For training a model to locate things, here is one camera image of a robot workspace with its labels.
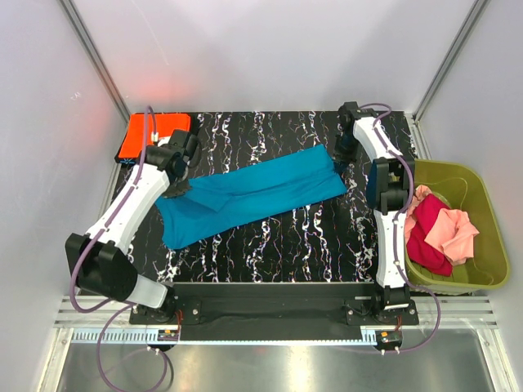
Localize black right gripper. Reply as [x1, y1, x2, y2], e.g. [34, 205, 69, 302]
[331, 133, 358, 173]

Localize blue t shirt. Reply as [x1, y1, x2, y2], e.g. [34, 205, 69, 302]
[156, 145, 346, 250]

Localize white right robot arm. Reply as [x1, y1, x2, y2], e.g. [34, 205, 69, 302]
[333, 101, 414, 324]

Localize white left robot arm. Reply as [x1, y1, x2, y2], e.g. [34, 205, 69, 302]
[65, 129, 201, 323]

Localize folded orange t shirt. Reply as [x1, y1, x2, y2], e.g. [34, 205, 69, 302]
[115, 113, 192, 162]

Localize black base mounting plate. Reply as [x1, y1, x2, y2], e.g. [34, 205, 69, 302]
[129, 283, 419, 345]

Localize olive green plastic bin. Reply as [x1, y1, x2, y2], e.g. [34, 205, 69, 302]
[405, 159, 510, 295]

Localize pink t shirt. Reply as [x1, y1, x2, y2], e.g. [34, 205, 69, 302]
[407, 185, 479, 267]

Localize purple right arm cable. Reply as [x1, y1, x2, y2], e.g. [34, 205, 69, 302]
[334, 101, 441, 353]

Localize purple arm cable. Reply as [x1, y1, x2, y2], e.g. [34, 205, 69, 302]
[69, 105, 177, 391]
[334, 101, 441, 353]

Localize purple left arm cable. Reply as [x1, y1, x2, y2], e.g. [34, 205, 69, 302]
[69, 105, 177, 391]

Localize aluminium frame rail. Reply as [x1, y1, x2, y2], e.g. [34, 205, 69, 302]
[52, 296, 499, 327]

